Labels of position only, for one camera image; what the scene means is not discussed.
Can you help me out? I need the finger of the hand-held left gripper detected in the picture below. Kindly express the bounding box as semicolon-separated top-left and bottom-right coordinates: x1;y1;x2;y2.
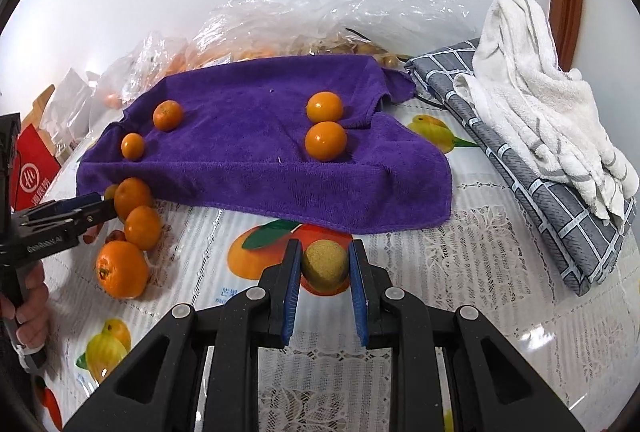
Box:
11;198;119;239
25;192;104;216

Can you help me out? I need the grey checked cloth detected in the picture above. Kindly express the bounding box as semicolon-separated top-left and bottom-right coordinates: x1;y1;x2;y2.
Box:
404;39;640;297

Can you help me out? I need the white striped towel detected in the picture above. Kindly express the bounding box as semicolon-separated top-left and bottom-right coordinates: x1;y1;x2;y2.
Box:
452;0;640;226

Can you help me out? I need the purple towel covered tray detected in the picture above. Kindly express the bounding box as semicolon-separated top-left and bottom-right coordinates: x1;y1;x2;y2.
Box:
75;54;454;235

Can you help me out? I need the white plastic bag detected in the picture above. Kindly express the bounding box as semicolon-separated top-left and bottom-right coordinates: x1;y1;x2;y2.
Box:
40;68;109;149

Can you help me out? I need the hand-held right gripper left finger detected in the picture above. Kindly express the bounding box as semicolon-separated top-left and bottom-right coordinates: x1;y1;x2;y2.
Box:
62;239;303;432

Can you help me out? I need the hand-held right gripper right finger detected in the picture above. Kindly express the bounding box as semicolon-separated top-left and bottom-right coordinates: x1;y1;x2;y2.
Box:
348;239;586;432

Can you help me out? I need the red paper bag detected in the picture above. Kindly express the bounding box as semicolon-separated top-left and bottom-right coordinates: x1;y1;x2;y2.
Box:
12;123;64;213

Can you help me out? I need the large orange mandarin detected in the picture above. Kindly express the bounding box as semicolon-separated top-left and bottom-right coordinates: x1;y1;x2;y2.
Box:
95;239;150;300

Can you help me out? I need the fruit print tablecloth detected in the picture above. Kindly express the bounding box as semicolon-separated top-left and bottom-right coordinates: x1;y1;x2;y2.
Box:
10;99;640;432

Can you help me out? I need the clear bag of brown fruits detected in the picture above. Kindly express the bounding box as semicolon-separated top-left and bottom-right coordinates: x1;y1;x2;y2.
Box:
290;0;482;66

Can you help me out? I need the person's left hand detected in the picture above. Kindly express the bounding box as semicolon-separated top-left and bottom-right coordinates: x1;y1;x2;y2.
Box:
14;261;50;354

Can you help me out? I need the clear plastic bag of mandarins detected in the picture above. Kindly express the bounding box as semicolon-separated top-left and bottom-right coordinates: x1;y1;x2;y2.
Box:
95;31;194;110
190;0;312;64

